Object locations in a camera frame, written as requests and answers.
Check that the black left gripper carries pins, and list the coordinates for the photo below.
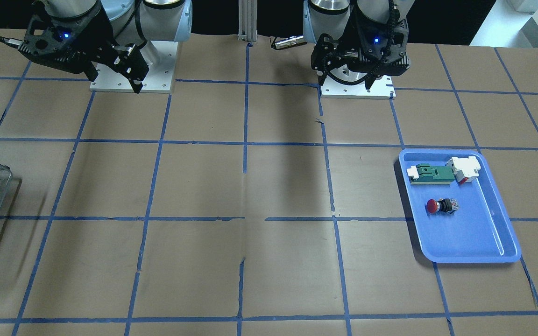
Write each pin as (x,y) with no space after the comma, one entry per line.
(347,40)

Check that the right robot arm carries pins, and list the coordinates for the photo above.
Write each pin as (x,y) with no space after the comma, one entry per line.
(133,21)

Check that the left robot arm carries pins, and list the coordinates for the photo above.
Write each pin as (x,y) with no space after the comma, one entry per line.
(331,17)

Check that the blue plastic tray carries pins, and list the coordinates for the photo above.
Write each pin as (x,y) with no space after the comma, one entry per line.
(479,232)

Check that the green white terminal block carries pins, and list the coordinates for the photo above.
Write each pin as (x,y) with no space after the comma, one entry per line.
(426,174)

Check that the aluminium profile post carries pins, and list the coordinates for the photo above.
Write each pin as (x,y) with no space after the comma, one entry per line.
(247,30)

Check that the red emergency stop button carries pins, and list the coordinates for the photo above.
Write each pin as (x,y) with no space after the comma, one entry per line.
(444,205)

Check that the white circuit breaker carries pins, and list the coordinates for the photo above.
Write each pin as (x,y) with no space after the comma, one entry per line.
(464,169)

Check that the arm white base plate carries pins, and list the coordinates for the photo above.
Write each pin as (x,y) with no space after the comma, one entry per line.
(161,57)
(382,88)

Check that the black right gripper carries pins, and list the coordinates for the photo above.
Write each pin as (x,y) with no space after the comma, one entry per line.
(95,29)

